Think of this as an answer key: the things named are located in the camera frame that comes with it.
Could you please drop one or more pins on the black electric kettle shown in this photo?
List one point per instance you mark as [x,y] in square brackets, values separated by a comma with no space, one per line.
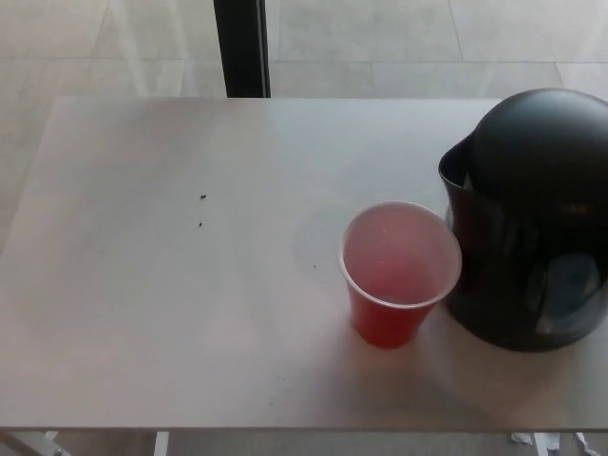
[532,171]

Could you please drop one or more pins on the black vertical post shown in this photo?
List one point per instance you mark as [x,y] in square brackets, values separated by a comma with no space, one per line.
[240,47]

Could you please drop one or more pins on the red plastic cup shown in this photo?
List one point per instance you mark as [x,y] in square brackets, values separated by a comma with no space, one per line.
[385,323]

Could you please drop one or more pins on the white slanted table strut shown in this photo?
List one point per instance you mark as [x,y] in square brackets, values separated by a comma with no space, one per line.
[26,444]

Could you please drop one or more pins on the white table leg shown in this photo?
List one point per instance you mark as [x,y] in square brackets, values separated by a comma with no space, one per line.
[161,445]

